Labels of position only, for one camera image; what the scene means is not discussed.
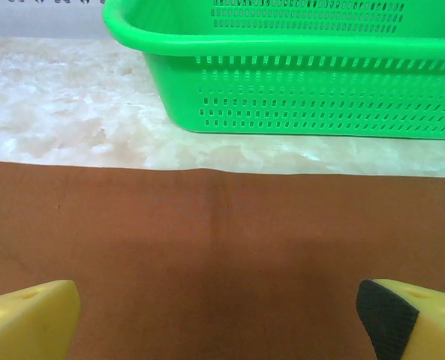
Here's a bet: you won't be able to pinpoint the brown long pants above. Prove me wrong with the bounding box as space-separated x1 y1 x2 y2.
0 160 445 360

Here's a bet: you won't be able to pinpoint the green plastic basket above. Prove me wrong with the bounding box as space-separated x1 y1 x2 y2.
101 0 445 141

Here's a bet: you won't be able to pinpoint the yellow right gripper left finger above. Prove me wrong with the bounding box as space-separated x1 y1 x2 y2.
0 279 81 360

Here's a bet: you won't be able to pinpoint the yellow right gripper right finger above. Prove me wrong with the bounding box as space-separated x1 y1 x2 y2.
356 278 445 360

